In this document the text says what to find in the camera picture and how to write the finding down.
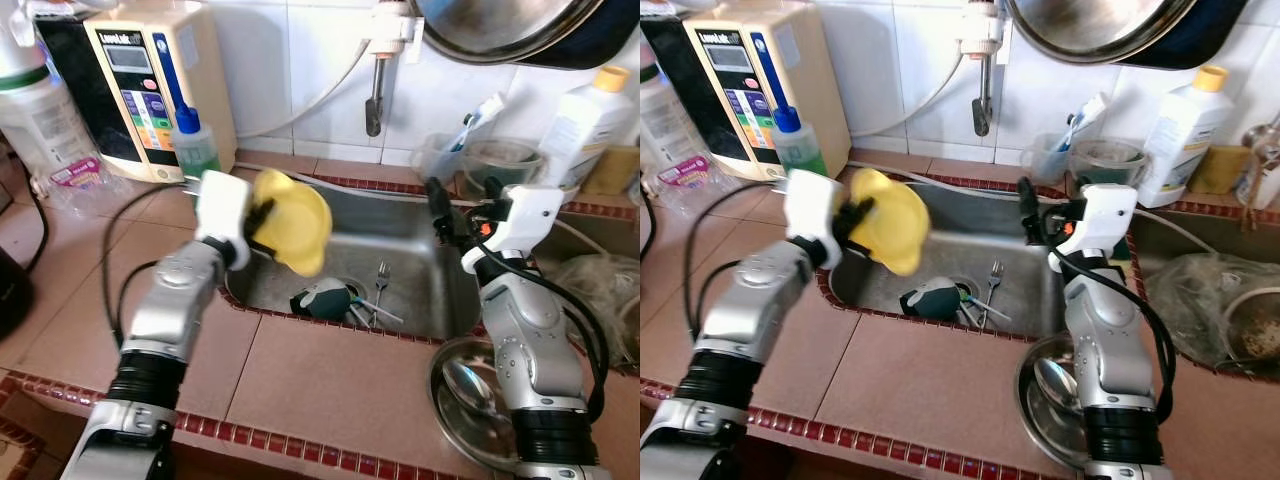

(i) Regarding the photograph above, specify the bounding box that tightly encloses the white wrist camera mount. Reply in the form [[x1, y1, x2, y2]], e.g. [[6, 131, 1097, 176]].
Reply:
[[195, 170, 253, 271], [462, 185, 566, 276], [785, 170, 846, 271], [1048, 183, 1139, 273]]

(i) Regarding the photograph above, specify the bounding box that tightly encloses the grey drain hose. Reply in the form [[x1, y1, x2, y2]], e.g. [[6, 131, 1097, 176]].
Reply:
[[848, 158, 1221, 256], [235, 160, 621, 261]]

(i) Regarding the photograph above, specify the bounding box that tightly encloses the dark teal mug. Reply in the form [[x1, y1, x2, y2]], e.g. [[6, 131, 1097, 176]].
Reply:
[[290, 278, 353, 321], [898, 277, 963, 321]]

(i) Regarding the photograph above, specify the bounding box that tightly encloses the steel fork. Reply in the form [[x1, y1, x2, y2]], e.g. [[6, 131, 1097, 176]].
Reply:
[[982, 260, 1004, 326], [372, 262, 393, 326]]

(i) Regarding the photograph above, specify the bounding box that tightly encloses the steel mesh strainer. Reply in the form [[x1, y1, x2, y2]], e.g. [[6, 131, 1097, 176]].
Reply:
[[1220, 285, 1280, 366]]

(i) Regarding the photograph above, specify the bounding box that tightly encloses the clear plastic bag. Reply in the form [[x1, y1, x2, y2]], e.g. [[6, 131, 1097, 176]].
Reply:
[[1145, 252, 1280, 366], [545, 252, 641, 371]]

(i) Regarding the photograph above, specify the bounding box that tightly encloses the green dish soap bottle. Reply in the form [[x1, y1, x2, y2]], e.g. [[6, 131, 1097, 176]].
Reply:
[[150, 33, 223, 181], [750, 33, 829, 179]]

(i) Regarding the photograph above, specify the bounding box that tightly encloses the steel spoon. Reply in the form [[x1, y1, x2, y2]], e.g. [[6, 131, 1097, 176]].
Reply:
[[440, 358, 491, 416], [1030, 358, 1081, 411]]

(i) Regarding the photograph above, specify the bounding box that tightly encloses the yellow plastic cup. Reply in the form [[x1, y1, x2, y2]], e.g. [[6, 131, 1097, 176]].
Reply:
[[845, 168, 931, 276], [248, 168, 334, 279]]

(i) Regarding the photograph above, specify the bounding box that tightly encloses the steel sink basin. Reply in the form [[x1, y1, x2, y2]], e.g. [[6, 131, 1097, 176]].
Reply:
[[830, 180, 1066, 341], [560, 200, 641, 376], [225, 180, 481, 341], [1130, 205, 1280, 376]]

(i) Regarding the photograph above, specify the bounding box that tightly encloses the white and blue toothbrush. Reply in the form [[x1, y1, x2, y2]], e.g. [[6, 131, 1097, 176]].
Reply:
[[450, 92, 506, 151], [1060, 92, 1109, 151]]

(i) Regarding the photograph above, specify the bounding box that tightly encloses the white curved hose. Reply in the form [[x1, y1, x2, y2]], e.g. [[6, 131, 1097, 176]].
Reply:
[[235, 40, 376, 141], [850, 40, 976, 141]]

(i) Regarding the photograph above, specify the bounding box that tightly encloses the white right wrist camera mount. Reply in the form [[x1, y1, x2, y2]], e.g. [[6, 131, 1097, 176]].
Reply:
[[1048, 183, 1139, 273], [462, 185, 566, 276]]

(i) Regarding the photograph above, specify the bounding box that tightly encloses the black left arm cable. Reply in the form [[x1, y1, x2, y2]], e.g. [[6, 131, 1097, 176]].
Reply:
[[100, 180, 201, 346], [683, 180, 791, 341]]

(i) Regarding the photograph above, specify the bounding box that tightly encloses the chrome sink faucet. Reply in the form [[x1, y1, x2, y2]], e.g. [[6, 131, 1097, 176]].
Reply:
[[1240, 110, 1280, 231]]

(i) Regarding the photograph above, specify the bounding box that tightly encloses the large clear water bottle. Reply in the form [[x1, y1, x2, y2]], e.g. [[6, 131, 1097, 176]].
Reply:
[[640, 60, 711, 181], [0, 10, 101, 191]]

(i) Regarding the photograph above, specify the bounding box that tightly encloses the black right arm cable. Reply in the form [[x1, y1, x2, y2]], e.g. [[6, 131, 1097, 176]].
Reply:
[[480, 255, 611, 421], [1055, 250, 1179, 421]]

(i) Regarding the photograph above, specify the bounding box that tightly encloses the round steel bowl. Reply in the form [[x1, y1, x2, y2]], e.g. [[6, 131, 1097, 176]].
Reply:
[[428, 335, 521, 476], [1015, 335, 1101, 471]]

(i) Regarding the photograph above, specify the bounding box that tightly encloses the beige water ionizer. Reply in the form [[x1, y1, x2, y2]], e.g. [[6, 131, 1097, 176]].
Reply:
[[35, 0, 239, 183], [640, 0, 851, 181]]

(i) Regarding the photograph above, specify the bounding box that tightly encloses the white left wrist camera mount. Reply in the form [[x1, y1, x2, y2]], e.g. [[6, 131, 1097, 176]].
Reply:
[[785, 170, 846, 271], [195, 170, 253, 271]]

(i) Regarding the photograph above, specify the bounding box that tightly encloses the clear plastic pail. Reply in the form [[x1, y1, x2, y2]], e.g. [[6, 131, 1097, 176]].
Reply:
[[1070, 138, 1151, 191], [460, 138, 546, 201]]

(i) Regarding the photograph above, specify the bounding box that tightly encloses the yellow sponge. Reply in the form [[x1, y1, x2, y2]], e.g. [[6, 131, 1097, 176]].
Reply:
[[580, 145, 641, 196], [1188, 145, 1251, 196]]

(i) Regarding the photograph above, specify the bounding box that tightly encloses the white yellow-capped detergent bottle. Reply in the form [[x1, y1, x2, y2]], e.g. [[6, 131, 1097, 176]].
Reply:
[[540, 65, 636, 191], [1138, 65, 1231, 209]]

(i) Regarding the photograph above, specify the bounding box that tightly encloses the hanging steel pan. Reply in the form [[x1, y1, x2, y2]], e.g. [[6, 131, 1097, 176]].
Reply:
[[410, 0, 606, 66], [1005, 0, 1196, 66]]

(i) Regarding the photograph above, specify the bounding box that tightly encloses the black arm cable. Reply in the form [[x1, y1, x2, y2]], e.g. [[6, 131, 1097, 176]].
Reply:
[[683, 180, 791, 341], [1055, 250, 1179, 421], [480, 255, 611, 421], [100, 180, 201, 346]]

